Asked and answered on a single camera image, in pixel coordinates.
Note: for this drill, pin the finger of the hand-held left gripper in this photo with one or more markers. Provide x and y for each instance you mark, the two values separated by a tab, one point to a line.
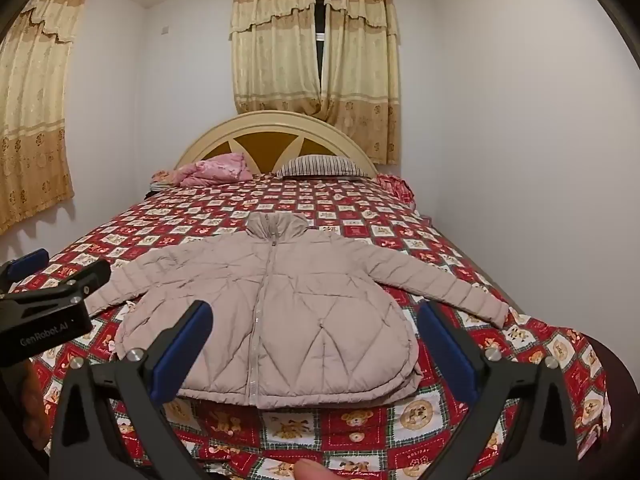
27	262
80	280

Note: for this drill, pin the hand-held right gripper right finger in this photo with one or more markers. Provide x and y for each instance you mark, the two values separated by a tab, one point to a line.
450	355

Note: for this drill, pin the beige floral curtain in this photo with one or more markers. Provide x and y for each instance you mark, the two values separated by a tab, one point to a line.
32	110
362	70
275	50

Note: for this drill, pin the person's left hand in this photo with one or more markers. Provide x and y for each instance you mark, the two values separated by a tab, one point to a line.
34	395

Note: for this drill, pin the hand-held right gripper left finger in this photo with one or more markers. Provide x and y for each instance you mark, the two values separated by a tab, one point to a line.
182	355

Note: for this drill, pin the dark wooden bed frame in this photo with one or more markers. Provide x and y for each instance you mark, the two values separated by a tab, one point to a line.
612	390

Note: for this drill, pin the cream arched wooden headboard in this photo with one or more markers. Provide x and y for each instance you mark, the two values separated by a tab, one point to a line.
262	140

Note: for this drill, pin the beige quilted puffer jacket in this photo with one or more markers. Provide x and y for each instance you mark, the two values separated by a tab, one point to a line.
300	310

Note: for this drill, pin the red patterned cloth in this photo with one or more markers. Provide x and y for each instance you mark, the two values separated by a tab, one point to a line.
395	186

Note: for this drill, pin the pink quilt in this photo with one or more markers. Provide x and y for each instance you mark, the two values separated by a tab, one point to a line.
212	170

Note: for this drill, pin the red bear printed blanket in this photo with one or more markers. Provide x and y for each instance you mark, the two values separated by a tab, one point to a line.
350	430

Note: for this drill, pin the dark window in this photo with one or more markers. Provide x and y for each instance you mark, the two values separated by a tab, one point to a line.
320	35

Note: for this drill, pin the striped pillow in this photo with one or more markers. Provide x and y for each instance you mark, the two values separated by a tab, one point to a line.
322	166

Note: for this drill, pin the person's right hand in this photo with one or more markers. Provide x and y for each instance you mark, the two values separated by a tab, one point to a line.
310	471

